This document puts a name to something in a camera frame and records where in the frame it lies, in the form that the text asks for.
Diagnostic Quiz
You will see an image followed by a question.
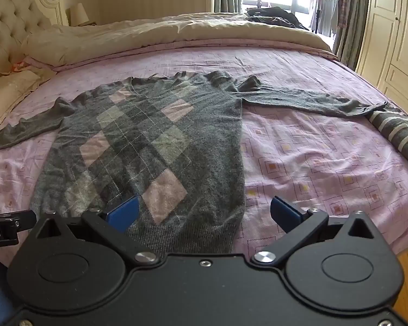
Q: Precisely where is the cream tufted headboard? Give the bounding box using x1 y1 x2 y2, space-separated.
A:
0 0 69 89

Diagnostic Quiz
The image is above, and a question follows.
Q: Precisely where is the grey white striped garment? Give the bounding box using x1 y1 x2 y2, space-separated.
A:
365 106 408 170

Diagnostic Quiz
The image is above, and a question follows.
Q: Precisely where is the pink patterned bed sheet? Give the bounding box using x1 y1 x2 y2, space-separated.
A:
0 46 408 265

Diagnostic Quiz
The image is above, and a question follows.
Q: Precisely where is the cream bedside lamp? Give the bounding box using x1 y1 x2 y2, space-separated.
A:
69 3 89 27

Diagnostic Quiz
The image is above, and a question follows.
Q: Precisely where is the cream pillow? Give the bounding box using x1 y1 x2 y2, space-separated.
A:
0 70 50 138

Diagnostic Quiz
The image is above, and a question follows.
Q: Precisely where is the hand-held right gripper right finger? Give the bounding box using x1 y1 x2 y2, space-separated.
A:
252 196 378 265

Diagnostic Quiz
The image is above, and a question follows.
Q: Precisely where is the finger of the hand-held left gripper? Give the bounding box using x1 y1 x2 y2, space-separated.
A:
0 210 37 231

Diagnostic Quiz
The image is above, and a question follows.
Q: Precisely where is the rack of hanging clothes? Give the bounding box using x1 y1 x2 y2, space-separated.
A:
292 0 348 38

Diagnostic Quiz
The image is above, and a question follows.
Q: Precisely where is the pile of dark clothes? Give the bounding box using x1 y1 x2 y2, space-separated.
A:
245 6 310 30

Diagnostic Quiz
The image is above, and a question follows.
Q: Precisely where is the cream wardrobe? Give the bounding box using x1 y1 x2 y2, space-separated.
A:
355 0 408 121

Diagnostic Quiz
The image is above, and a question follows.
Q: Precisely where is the cream duvet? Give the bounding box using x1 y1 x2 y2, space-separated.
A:
20 12 339 72

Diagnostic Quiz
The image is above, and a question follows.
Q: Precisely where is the grey argyle sweater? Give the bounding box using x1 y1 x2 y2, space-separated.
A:
0 71 388 255

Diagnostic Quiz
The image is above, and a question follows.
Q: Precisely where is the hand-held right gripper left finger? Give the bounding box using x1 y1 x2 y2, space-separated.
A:
34 195 159 265

